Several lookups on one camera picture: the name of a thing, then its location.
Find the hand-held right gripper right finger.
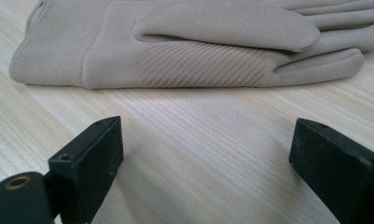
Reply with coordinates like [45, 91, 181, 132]
[288, 117, 374, 224]

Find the beige fabric glove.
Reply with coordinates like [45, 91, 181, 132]
[8, 0, 374, 91]

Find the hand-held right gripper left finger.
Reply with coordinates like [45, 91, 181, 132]
[44, 115, 125, 224]

